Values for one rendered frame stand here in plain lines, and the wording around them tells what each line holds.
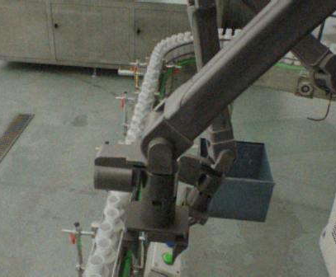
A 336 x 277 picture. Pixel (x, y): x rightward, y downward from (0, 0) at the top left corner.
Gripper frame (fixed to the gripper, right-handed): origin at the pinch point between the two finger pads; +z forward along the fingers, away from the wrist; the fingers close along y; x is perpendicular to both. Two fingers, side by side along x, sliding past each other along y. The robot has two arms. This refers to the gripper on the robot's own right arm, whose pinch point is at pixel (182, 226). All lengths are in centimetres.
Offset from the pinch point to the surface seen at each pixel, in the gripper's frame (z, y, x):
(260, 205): 22, -55, 43
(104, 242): 9.7, 5.9, -18.0
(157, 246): 7.7, 2.8, -4.0
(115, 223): 10.2, -2.8, -16.2
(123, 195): 8.4, -13.2, -16.4
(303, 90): 2, -160, 75
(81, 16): 82, -354, -100
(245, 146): 14, -85, 35
